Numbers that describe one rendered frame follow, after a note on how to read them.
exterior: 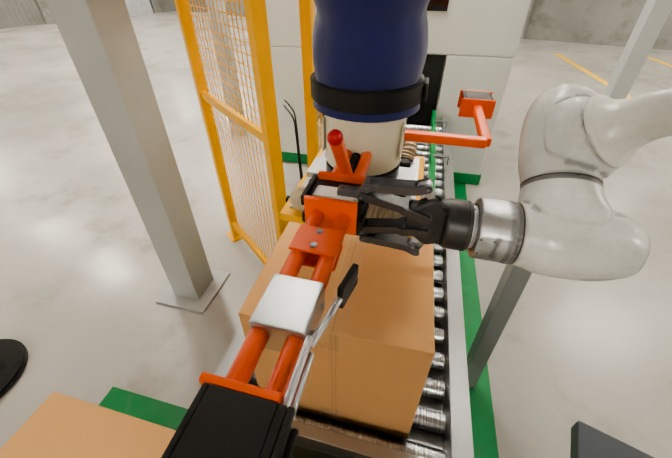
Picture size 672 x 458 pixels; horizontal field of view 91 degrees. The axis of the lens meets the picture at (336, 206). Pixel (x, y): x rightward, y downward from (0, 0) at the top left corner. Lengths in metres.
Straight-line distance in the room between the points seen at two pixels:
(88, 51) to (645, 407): 2.60
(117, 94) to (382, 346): 1.24
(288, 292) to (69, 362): 1.84
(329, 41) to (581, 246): 0.48
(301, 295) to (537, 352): 1.74
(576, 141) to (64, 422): 1.32
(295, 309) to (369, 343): 0.35
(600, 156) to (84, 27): 1.42
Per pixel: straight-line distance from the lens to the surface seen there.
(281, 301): 0.37
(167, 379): 1.88
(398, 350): 0.70
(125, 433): 1.18
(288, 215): 0.69
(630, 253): 0.54
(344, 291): 0.38
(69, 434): 1.26
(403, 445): 1.05
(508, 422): 1.79
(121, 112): 1.51
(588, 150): 0.54
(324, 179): 0.56
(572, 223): 0.51
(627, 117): 0.54
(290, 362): 0.34
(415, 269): 0.82
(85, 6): 1.44
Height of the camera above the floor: 1.53
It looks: 36 degrees down
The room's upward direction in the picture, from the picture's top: straight up
